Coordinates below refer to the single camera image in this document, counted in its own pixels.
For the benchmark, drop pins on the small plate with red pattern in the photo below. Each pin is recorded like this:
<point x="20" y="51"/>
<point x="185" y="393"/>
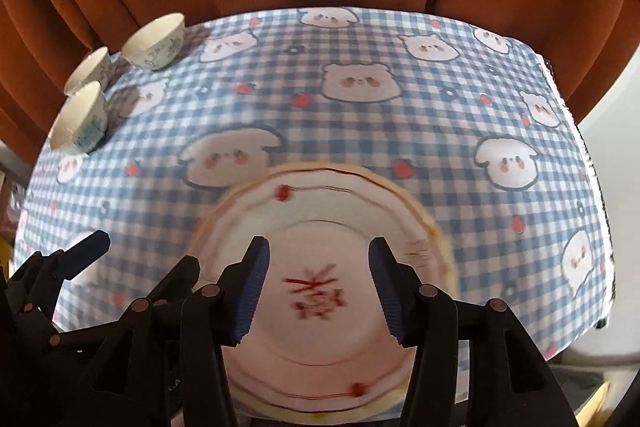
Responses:
<point x="320" y="247"/>

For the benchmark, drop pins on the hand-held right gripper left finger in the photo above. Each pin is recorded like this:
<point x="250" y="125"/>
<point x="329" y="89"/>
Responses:
<point x="250" y="287"/>

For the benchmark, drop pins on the scalloped plate with yellow flowers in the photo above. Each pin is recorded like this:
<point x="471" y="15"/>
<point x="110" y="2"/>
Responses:
<point x="260" y="408"/>

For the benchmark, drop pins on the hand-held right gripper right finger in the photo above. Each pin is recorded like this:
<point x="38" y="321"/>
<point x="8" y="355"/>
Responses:
<point x="390" y="292"/>

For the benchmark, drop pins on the round plate with yellow flowers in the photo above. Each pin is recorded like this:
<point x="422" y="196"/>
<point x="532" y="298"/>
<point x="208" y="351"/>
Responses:
<point x="445" y="257"/>

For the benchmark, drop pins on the blue checked bear tablecloth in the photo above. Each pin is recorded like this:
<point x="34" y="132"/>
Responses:
<point x="350" y="132"/>

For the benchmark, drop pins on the white bowl with blue flowers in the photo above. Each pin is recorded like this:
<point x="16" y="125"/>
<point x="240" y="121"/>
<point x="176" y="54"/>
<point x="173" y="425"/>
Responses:
<point x="152" y="42"/>
<point x="92" y="67"/>
<point x="80" y="119"/>

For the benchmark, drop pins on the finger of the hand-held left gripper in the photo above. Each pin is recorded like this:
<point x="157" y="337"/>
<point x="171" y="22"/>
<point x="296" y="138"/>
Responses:
<point x="87" y="249"/>
<point x="177" y="279"/>

